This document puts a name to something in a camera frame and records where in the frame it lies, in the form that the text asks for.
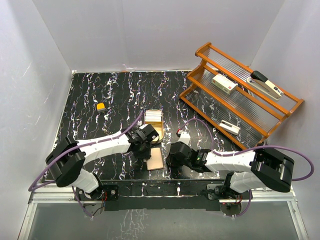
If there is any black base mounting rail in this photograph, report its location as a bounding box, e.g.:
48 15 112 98
74 178 253 212

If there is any white staples box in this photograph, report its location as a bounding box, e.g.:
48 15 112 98
211 73 238 95

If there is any beige oval card tray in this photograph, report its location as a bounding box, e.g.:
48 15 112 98
144 109 164 145

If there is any orange yellow small block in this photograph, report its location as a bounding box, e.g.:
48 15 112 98
96 102 106 113

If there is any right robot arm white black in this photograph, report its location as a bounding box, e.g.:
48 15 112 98
166 141 295 199

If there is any white card stack in tray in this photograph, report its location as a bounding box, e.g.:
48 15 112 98
144 109 163 123

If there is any large black beige stapler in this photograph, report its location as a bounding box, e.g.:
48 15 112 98
246 70 284 101

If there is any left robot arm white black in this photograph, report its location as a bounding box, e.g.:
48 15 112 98
45 124 159 200

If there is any orange wooden shelf rack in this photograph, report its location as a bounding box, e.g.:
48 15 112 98
179 42 304 150

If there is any beige leather card holder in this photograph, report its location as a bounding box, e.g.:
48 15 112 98
145 147 164 171

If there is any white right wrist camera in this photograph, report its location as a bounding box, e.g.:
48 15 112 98
176 129 191 146

